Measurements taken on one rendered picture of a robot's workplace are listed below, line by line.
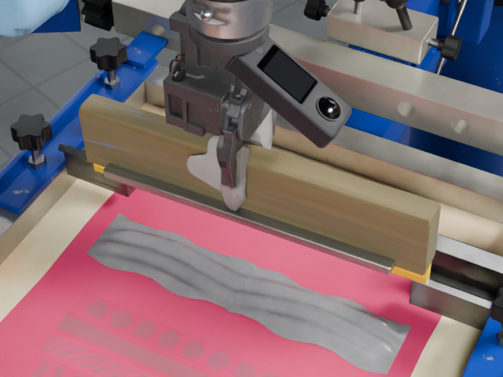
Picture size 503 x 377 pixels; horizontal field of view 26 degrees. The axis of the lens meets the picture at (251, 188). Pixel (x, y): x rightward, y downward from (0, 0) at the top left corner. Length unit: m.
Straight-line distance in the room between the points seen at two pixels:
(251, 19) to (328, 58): 0.42
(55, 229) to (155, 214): 0.12
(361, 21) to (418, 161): 0.19
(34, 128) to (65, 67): 1.81
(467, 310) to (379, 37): 0.38
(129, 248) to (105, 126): 0.16
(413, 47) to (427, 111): 0.08
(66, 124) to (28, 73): 1.72
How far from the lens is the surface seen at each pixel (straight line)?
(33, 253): 1.24
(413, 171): 1.27
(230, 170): 1.01
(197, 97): 0.99
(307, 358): 1.12
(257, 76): 0.96
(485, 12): 1.54
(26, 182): 1.25
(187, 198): 1.10
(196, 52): 0.98
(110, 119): 1.11
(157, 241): 1.22
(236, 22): 0.92
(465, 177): 1.27
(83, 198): 1.29
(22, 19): 0.83
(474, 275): 1.16
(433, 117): 1.30
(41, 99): 2.94
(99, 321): 1.16
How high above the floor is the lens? 1.86
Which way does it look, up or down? 45 degrees down
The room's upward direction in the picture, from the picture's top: straight up
